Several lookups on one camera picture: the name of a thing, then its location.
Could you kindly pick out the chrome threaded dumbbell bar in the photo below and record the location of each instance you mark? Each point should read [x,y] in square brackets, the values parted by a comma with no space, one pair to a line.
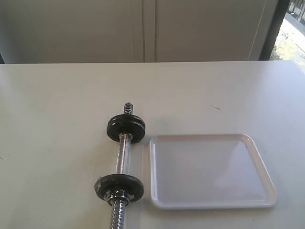
[122,167]

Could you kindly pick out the black far-end weight plate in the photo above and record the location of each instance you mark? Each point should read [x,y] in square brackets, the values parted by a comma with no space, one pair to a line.
[117,127]

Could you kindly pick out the black near-end weight plate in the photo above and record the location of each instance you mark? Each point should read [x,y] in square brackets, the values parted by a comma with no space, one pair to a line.
[116,182]

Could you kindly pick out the white plastic tray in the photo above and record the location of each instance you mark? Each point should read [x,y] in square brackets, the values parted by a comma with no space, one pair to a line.
[216,171]

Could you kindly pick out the chrome star collar nut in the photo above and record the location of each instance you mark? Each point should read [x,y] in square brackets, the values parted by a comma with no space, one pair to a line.
[121,195]

